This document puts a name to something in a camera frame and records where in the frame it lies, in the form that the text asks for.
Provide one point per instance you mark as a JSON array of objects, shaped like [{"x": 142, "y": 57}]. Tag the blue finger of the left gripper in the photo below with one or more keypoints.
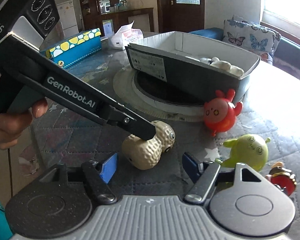
[{"x": 132, "y": 123}]

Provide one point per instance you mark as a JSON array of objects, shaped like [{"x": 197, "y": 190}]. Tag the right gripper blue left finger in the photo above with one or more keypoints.
[{"x": 107, "y": 168}]

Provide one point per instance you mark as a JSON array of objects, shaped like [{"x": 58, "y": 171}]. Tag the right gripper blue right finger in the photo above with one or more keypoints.
[{"x": 192, "y": 166}]

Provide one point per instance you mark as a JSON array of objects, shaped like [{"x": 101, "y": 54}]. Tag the peanut shaped toy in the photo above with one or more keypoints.
[{"x": 144, "y": 155}]

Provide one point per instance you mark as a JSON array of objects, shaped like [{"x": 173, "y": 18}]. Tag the red round toy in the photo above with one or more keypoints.
[{"x": 220, "y": 113}]

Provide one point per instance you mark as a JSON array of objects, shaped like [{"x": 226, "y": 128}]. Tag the green alien toy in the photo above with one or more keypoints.
[{"x": 250, "y": 149}]

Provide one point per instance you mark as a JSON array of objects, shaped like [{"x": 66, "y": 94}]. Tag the black haired figurine toy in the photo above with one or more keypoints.
[{"x": 283, "y": 178}]

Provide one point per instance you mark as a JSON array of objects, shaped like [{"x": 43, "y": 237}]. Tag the person's left hand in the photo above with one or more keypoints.
[{"x": 12, "y": 125}]

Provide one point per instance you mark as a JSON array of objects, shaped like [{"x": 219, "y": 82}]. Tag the round induction cooktop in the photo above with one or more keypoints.
[{"x": 144, "y": 93}]

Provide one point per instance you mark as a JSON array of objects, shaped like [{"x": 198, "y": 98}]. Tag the white refrigerator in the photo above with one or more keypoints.
[{"x": 67, "y": 25}]

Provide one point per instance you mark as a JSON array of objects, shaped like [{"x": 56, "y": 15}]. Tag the blue yellow dotted box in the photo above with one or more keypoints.
[{"x": 74, "y": 49}]

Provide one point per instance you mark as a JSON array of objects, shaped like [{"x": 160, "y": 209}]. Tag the dark wooden cabinet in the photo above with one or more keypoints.
[{"x": 105, "y": 14}]

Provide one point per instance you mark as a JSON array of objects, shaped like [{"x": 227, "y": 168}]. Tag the grey cardboard box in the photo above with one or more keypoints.
[{"x": 175, "y": 58}]

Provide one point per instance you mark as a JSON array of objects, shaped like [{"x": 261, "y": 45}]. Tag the tissue pack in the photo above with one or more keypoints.
[{"x": 124, "y": 36}]

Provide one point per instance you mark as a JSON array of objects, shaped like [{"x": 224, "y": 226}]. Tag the grey quilted table cover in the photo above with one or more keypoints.
[{"x": 271, "y": 110}]

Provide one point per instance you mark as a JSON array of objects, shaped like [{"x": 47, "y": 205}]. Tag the dark wooden door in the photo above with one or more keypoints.
[{"x": 180, "y": 15}]

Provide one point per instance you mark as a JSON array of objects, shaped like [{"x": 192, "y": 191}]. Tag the butterfly print pillow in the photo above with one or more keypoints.
[{"x": 253, "y": 37}]

